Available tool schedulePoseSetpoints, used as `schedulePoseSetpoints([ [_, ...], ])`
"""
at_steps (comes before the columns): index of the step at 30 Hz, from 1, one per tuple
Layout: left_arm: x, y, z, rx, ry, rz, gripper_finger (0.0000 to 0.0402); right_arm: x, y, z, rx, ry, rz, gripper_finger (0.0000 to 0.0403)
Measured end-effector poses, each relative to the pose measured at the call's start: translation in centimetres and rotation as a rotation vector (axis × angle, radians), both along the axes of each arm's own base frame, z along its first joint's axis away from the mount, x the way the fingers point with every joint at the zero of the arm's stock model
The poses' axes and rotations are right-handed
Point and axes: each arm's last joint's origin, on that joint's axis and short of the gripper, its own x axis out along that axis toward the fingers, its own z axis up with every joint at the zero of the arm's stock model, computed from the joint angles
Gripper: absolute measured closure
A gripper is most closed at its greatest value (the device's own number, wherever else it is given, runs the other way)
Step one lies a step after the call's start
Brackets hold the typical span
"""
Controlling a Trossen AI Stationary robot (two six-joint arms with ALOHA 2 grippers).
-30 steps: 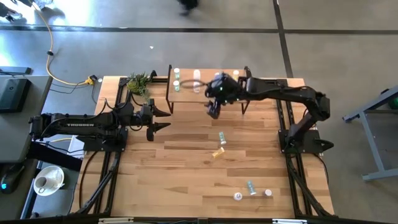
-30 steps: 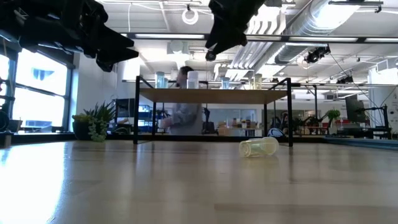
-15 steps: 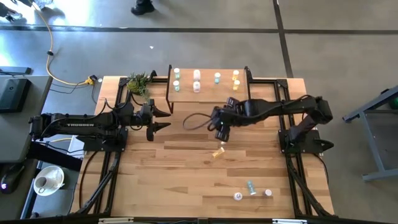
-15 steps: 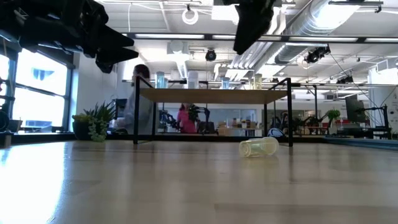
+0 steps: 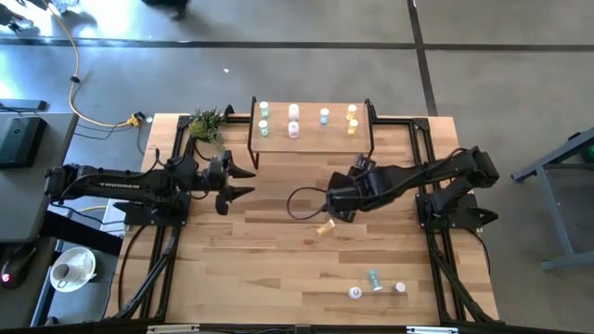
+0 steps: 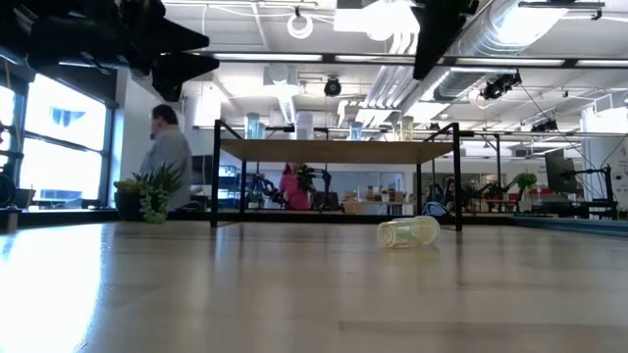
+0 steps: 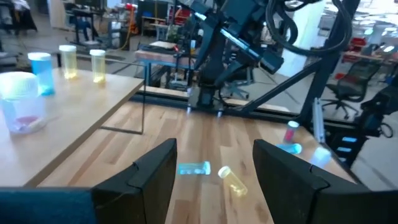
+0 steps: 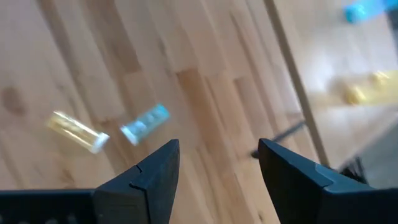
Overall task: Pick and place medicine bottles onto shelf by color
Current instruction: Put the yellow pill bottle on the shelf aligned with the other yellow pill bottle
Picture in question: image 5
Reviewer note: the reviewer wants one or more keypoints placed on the black computer mouse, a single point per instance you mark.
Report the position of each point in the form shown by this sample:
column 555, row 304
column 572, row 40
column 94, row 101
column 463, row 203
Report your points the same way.
column 16, row 266

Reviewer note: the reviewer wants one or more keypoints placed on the green object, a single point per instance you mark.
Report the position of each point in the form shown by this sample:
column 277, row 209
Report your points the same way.
column 590, row 154

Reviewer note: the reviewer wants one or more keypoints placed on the black desk support bar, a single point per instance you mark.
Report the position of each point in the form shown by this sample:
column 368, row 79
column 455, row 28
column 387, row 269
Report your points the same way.
column 79, row 232

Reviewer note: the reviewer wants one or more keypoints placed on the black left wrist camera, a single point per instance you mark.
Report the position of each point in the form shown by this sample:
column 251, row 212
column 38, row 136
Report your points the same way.
column 222, row 205

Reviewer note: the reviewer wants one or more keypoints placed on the grey metal cart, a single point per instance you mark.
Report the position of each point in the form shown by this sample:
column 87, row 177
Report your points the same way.
column 558, row 218

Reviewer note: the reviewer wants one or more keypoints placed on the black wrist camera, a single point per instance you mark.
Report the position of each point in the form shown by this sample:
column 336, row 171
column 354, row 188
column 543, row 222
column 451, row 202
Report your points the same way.
column 364, row 163
column 222, row 205

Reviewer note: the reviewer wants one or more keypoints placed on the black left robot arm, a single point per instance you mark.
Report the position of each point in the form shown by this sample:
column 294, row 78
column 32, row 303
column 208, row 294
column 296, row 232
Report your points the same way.
column 116, row 184

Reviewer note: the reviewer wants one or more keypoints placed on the white cup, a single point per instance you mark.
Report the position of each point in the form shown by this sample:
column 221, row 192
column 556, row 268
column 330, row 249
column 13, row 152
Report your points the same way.
column 60, row 273

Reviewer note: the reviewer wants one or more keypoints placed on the black aluminium table frame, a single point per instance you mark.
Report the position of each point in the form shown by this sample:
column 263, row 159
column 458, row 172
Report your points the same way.
column 399, row 121

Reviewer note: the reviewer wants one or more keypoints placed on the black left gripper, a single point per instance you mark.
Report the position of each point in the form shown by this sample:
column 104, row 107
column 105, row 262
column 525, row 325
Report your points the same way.
column 215, row 178

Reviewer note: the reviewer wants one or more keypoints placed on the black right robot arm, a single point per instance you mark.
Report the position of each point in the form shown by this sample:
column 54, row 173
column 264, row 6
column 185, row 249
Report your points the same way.
column 417, row 174

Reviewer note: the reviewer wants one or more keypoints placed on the wooden shelf black frame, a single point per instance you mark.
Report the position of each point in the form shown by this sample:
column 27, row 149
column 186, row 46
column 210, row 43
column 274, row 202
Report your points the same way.
column 306, row 139

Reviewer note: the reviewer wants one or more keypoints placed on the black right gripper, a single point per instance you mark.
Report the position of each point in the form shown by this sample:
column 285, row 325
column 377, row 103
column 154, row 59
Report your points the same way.
column 350, row 192

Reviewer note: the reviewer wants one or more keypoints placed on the black flat device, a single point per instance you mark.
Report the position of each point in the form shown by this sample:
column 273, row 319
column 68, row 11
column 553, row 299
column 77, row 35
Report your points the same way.
column 23, row 105

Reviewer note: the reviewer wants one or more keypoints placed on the black box device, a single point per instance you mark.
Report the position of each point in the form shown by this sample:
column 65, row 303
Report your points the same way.
column 21, row 141

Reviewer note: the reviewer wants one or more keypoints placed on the potted green succulent plant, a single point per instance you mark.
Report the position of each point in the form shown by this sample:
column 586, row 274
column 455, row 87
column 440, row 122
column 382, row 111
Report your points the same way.
column 204, row 125

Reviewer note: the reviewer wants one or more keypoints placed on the silver metal bracket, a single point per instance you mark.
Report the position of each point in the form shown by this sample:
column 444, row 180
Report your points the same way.
column 171, row 329
column 431, row 330

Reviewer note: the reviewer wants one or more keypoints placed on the grey side desk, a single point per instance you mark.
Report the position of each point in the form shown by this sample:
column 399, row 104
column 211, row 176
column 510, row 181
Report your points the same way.
column 46, row 204

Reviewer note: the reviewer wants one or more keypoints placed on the crumpled white napkin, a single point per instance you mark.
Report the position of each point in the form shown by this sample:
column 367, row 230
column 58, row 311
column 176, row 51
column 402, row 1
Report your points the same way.
column 82, row 263

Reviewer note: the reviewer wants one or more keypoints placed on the crumpled clear plastic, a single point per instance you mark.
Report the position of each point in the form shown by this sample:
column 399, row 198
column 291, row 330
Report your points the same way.
column 65, row 4

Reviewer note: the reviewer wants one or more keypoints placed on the black floor equipment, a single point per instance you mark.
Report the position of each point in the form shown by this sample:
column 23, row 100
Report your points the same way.
column 7, row 18

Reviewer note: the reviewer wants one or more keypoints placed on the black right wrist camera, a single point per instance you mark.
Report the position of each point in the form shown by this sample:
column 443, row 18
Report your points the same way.
column 364, row 163

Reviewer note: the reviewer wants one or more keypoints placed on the red medicine bottle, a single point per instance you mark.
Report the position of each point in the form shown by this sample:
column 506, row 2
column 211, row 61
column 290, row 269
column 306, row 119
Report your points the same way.
column 400, row 287

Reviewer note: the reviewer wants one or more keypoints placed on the blue medicine bottle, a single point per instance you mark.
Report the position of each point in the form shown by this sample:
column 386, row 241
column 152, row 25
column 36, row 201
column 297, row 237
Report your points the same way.
column 375, row 280
column 324, row 116

